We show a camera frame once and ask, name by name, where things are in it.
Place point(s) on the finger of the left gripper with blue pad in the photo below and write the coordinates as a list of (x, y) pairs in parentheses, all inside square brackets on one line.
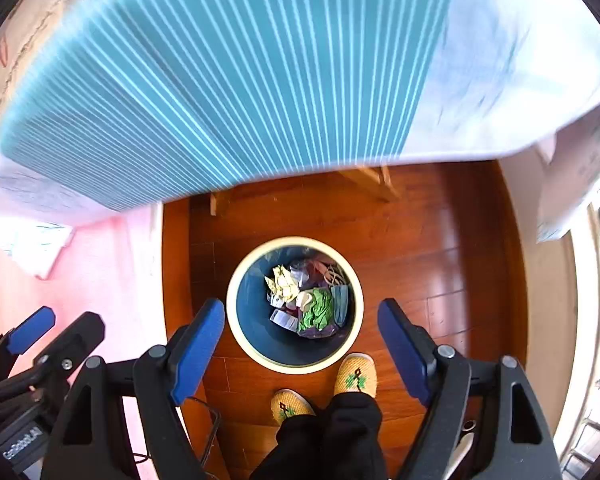
[(59, 359), (19, 339)]

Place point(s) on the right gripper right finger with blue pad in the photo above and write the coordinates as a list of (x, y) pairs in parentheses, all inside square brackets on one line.
[(438, 378)]

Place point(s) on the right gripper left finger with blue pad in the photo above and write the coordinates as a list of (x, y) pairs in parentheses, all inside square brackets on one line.
[(164, 377)]

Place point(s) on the round blue trash bin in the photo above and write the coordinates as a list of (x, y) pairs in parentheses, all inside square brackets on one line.
[(269, 335)]

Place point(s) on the right yellow slipper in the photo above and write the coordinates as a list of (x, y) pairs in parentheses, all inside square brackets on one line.
[(357, 373)]

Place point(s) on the yellow slipper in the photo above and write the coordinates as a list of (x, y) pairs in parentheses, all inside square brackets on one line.
[(287, 403), (357, 373)]

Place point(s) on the pink bed sheet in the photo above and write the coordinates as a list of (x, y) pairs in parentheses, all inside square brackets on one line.
[(112, 268)]

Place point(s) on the crumpled green plastic bag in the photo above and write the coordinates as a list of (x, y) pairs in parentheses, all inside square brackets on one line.
[(316, 313)]

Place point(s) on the left yellow slipper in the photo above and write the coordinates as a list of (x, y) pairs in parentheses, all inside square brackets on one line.
[(287, 403)]

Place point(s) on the crumpled yellow paper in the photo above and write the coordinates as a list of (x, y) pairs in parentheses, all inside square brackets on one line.
[(282, 287)]

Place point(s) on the black trouser legs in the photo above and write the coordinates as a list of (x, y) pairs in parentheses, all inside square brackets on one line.
[(339, 442)]

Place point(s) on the white teal patterned tablecloth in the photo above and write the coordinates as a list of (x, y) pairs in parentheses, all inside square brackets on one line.
[(135, 102)]

